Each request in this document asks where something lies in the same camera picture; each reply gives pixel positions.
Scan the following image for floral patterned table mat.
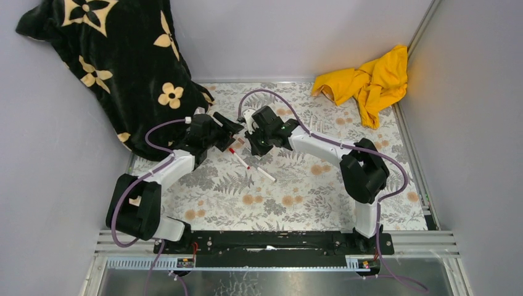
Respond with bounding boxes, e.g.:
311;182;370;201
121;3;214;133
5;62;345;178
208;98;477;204
116;82;429;232

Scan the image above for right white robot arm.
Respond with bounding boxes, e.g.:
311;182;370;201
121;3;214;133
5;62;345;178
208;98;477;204
242;106;390;254

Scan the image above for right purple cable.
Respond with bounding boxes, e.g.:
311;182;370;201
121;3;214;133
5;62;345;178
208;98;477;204
237;89;430;295

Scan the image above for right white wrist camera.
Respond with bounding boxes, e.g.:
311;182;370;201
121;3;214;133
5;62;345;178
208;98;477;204
242;109;256;134

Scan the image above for black floral plush blanket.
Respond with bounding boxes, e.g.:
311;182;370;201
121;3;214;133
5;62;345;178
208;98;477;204
16;1;215;161

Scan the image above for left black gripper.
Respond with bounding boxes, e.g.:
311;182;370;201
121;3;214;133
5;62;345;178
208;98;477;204
203;112;243;152

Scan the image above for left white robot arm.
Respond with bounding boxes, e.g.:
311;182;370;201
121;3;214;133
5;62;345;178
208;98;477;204
106;112;243;253

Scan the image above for grey capped white marker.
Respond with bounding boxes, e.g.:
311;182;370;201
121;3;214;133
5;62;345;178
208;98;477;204
250;165;277;183

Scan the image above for yellow cloth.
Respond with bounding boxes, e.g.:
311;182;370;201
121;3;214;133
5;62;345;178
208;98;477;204
311;45;408;130

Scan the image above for red capped white marker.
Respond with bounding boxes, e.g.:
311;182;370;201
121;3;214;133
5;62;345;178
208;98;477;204
228;148;250;170

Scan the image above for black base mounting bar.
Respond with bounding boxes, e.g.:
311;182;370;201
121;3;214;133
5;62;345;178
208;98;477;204
153;229;395;260

